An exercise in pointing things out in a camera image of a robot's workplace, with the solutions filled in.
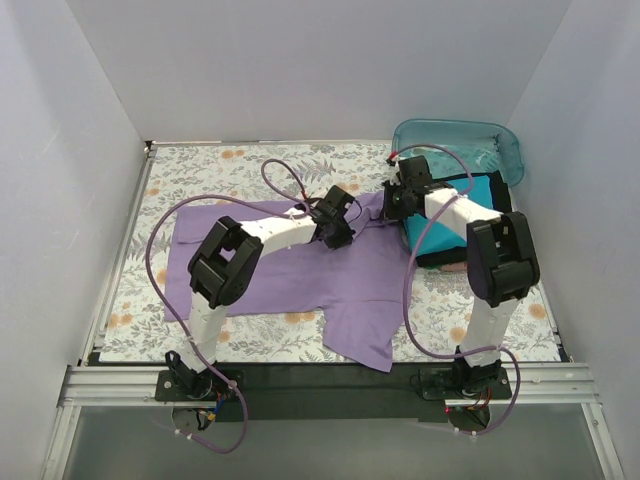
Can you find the teal folded t shirt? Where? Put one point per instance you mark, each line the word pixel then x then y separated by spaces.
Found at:
pixel 440 238

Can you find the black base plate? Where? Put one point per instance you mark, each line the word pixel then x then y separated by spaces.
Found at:
pixel 319 391

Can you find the teal plastic bin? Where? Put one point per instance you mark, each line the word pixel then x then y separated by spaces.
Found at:
pixel 452 147

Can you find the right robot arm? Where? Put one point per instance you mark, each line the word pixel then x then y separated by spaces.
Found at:
pixel 502 267

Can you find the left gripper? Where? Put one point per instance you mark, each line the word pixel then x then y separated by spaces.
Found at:
pixel 342 235

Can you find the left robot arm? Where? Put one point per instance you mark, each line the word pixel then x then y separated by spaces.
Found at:
pixel 222 267

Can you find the aluminium frame rail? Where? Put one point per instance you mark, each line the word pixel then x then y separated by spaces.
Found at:
pixel 540 383

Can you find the purple t shirt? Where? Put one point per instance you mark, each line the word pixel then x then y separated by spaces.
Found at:
pixel 358 287

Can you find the pink folded t shirt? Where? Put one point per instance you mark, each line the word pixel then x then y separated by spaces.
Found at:
pixel 454 268

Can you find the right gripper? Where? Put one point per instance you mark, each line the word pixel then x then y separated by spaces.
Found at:
pixel 392 201

